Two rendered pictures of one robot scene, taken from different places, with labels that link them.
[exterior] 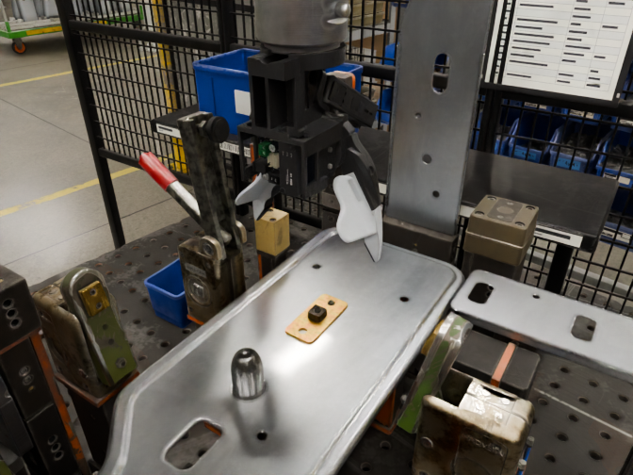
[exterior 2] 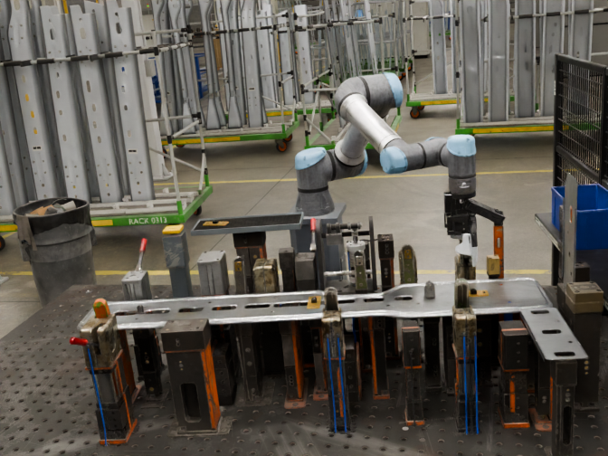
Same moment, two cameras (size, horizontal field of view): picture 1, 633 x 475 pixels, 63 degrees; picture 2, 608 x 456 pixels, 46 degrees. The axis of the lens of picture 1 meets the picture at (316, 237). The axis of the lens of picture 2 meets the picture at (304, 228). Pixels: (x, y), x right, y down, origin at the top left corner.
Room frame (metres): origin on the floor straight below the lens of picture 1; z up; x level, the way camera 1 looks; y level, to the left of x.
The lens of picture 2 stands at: (-0.84, -1.47, 1.85)
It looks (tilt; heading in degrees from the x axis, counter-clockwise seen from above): 17 degrees down; 62
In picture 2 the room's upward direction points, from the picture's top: 5 degrees counter-clockwise
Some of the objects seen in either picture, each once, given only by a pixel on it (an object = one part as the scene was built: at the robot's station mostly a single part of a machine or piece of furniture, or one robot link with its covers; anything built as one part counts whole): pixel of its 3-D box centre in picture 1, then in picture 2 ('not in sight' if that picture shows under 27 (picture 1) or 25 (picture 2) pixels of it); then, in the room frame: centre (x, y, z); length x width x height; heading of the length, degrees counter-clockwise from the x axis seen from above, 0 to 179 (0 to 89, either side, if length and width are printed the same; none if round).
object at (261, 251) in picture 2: not in sight; (255, 287); (0.07, 0.66, 0.92); 0.10 x 0.08 x 0.45; 147
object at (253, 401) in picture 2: not in sight; (250, 353); (-0.10, 0.37, 0.84); 0.13 x 0.11 x 0.29; 57
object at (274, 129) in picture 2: not in sight; (220, 86); (2.90, 7.70, 0.88); 1.91 x 1.00 x 1.76; 141
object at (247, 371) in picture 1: (247, 374); (429, 290); (0.36, 0.07, 1.02); 0.03 x 0.03 x 0.07
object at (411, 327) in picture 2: not in sight; (413, 374); (0.21, -0.04, 0.84); 0.11 x 0.08 x 0.29; 57
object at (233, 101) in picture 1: (277, 97); (587, 215); (1.04, 0.08, 1.10); 0.30 x 0.17 x 0.13; 57
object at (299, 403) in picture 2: not in sight; (292, 351); (0.01, 0.30, 0.84); 0.17 x 0.06 x 0.29; 57
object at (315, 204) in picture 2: not in sight; (313, 198); (0.41, 0.80, 1.15); 0.15 x 0.15 x 0.10
